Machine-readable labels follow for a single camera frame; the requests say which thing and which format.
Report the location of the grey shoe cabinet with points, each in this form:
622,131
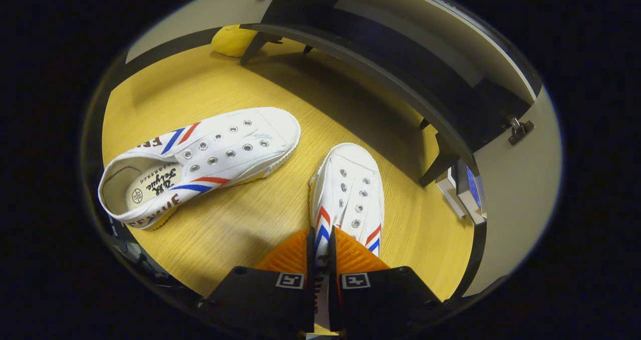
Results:
400,59

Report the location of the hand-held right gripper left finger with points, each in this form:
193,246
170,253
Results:
260,300

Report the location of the yellow soft object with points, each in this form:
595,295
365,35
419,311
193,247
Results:
233,40

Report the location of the white striped canvas shoe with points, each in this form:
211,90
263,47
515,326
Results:
225,149
348,180

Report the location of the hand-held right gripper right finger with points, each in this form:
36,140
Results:
380,300

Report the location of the grey cabinet door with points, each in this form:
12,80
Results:
200,14
521,190

